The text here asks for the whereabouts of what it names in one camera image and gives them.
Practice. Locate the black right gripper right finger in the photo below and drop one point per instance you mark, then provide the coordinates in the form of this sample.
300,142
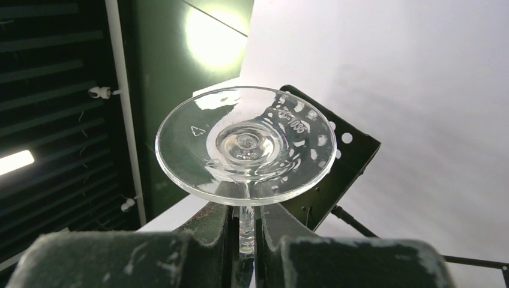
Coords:
338,258

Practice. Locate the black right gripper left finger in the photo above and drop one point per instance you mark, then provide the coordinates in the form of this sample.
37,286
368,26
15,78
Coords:
139,258

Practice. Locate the large plain wine glass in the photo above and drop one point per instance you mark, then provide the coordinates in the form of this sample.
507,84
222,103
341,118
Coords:
245,150

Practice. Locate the white lower wall clip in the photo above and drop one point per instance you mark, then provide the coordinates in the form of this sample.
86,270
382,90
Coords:
129,202

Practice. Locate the white wall clip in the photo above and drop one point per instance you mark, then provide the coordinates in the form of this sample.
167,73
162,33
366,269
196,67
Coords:
102,92
129,202

